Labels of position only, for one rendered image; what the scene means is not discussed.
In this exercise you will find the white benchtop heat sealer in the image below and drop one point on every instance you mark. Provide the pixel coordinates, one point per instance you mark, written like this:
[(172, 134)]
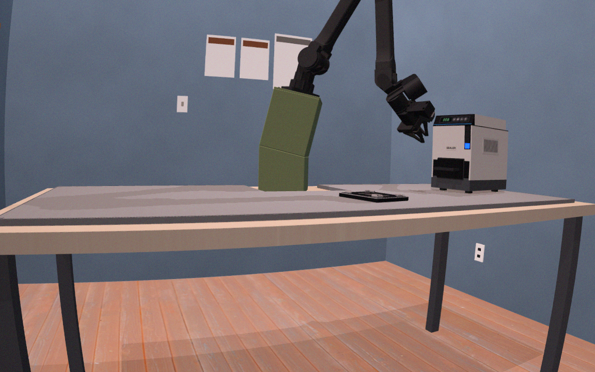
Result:
[(469, 153)]

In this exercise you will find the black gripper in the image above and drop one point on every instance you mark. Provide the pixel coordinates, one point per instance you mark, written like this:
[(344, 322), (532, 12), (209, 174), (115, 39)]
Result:
[(415, 129)]

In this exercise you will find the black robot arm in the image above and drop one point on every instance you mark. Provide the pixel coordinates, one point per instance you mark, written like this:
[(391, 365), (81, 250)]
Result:
[(314, 60)]

